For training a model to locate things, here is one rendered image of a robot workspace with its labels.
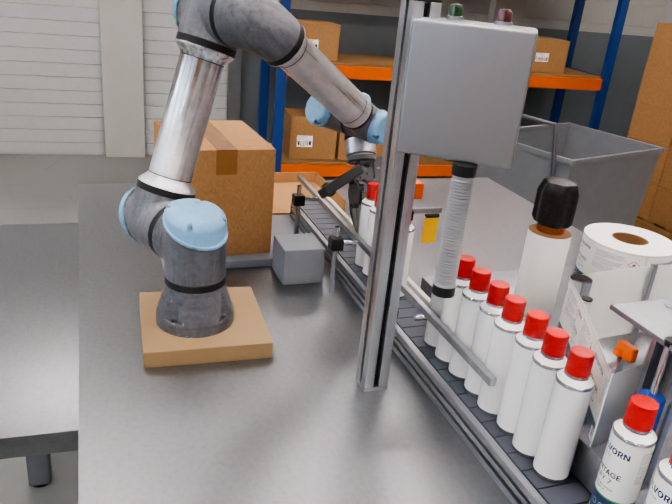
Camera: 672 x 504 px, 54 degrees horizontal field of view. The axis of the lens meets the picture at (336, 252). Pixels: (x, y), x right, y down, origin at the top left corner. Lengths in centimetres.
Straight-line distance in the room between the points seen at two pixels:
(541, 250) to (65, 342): 96
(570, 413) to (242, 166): 96
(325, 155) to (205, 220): 392
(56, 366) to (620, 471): 93
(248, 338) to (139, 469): 36
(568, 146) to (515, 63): 337
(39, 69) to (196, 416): 458
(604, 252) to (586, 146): 272
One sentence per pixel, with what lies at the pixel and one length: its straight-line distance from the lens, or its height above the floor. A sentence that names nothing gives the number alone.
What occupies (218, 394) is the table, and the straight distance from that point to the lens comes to 120.
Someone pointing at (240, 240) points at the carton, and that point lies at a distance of 166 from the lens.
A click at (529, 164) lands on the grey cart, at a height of 71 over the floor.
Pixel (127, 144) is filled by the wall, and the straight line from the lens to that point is 557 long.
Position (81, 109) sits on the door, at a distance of 557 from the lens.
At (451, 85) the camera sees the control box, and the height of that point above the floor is 139.
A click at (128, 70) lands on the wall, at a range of 545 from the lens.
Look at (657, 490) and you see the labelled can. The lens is 88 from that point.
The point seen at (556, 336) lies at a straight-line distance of 99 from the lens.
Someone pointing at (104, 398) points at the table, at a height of 83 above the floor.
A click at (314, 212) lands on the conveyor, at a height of 88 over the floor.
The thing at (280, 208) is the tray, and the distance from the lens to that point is 206.
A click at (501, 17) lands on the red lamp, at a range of 103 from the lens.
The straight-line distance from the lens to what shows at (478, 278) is 114.
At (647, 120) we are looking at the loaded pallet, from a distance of 503.
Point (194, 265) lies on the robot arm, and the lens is 124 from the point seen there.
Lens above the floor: 153
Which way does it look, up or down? 23 degrees down
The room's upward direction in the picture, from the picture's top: 6 degrees clockwise
